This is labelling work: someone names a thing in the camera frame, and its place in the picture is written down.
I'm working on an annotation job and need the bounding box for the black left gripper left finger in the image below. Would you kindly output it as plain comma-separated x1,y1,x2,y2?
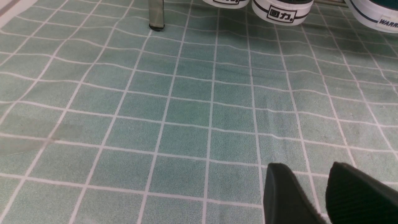
263,163,326,224

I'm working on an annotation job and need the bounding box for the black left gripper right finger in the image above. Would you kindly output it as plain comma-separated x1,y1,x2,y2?
326,162,398,224

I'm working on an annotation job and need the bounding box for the navy slip-on shoe left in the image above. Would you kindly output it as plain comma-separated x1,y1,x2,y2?
344,0,398,34

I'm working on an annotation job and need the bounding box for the black canvas sneaker right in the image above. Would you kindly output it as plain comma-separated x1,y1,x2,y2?
252,0,314,26

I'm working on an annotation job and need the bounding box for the black canvas sneaker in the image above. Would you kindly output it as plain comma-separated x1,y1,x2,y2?
252,0,314,26
203,0,250,9

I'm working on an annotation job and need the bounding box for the black canvas sneaker left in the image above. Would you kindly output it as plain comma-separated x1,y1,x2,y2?
203,0,250,9

